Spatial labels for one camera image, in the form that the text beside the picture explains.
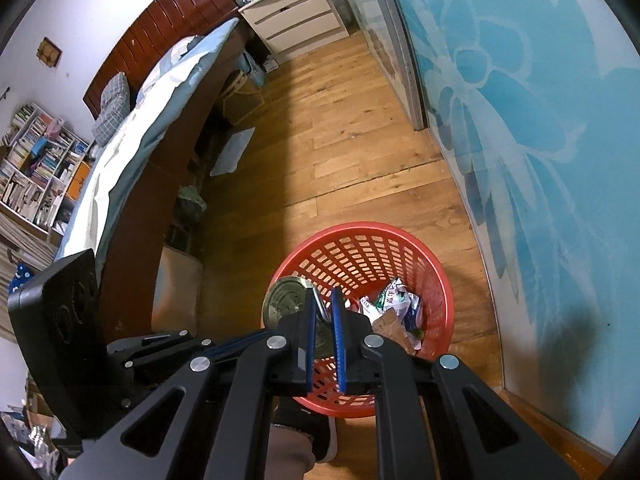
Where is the gold tin can lid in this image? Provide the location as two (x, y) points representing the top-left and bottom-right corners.
(262, 275), (333, 359)

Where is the red plastic trash basket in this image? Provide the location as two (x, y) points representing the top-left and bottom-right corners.
(264, 221), (457, 420)

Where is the torn brown cardboard piece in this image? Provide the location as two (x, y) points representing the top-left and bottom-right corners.
(372, 309), (416, 356)

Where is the white paper ball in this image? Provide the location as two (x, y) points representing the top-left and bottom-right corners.
(359, 278), (424, 352)

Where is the black shoe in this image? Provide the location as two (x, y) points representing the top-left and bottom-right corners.
(271, 398), (338, 464)

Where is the navy star pattern bedding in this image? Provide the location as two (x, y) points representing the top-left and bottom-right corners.
(8, 261), (35, 295)

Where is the blue bed sheet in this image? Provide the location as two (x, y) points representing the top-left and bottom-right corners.
(54, 18), (240, 270)

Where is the white paper sheet on floor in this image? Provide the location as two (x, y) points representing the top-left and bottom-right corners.
(209, 128), (255, 177)

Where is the white bookshelf with books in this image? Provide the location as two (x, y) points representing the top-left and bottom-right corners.
(1, 102), (94, 246)

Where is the white and blue pillow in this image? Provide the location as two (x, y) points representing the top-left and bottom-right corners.
(136, 36), (203, 104)

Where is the grey plaid pillow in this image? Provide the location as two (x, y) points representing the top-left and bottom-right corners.
(92, 72), (131, 148)

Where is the cream bedside drawer cabinet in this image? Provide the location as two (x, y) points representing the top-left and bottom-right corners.
(240, 0), (348, 64)

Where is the blue flower sliding door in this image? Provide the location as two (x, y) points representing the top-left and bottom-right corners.
(324, 0), (640, 456)

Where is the dark red wooden headboard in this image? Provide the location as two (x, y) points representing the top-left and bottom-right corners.
(82, 0), (241, 117)

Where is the brown framed wall picture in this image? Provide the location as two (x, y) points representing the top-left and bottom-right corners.
(36, 37), (62, 68)

